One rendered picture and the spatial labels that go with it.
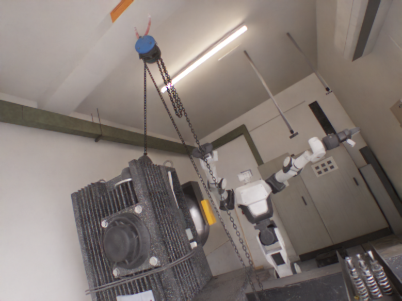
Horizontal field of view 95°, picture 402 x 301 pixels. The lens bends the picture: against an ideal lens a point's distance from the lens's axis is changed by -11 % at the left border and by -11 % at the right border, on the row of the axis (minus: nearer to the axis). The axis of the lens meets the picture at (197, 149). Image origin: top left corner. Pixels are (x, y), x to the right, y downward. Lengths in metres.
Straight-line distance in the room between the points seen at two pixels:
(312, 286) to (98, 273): 1.28
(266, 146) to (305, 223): 1.51
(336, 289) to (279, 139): 2.94
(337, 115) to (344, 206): 1.51
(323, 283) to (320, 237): 2.29
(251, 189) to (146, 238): 0.97
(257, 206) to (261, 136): 2.62
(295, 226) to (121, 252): 3.22
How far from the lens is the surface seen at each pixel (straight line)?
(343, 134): 1.44
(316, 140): 1.46
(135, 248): 1.00
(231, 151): 4.31
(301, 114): 4.15
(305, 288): 1.66
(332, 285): 1.64
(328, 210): 3.81
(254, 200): 1.68
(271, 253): 1.77
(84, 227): 1.28
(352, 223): 3.87
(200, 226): 1.37
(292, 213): 3.83
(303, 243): 3.92
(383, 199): 3.89
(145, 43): 1.58
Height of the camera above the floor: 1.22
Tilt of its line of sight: 19 degrees up
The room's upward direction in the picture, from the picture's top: 21 degrees counter-clockwise
